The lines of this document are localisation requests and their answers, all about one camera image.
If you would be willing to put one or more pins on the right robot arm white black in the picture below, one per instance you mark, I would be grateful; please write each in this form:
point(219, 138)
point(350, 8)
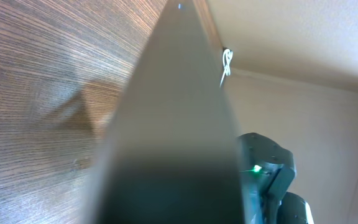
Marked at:
point(267, 171)

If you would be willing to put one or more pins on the turquoise screen smartphone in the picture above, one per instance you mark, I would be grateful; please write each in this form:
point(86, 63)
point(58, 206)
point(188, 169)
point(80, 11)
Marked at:
point(169, 153)

